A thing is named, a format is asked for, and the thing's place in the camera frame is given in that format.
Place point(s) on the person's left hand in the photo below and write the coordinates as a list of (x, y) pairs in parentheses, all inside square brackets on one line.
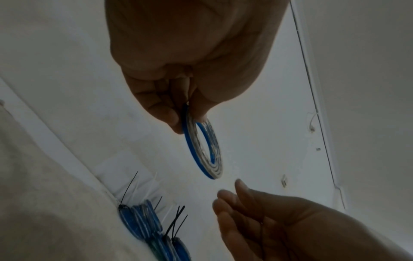
[(193, 38)]

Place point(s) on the white wall switch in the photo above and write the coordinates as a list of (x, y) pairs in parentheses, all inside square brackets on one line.
[(284, 180)]

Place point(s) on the white cable tie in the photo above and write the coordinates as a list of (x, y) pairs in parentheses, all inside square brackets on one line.
[(143, 186)]

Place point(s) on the person's right hand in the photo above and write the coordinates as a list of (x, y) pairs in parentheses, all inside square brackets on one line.
[(306, 229)]

